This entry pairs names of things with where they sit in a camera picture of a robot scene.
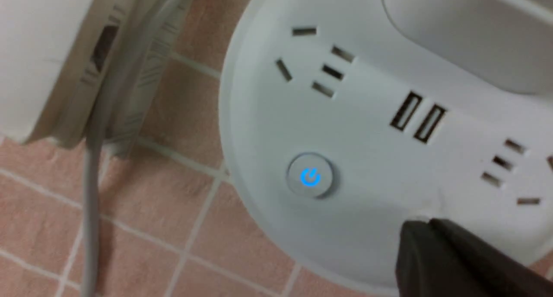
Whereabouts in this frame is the pink checkered tablecloth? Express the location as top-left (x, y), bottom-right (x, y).
top-left (1, 0), bottom-right (375, 297)

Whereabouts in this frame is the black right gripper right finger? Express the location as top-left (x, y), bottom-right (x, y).
top-left (429, 218), bottom-right (553, 297)

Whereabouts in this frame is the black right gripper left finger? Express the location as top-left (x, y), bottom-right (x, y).
top-left (395, 221), bottom-right (489, 297)

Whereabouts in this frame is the white lamp power cable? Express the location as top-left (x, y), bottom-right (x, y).
top-left (80, 0), bottom-right (191, 297)

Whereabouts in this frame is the white desk lamp with sockets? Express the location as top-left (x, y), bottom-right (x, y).
top-left (219, 0), bottom-right (552, 297)

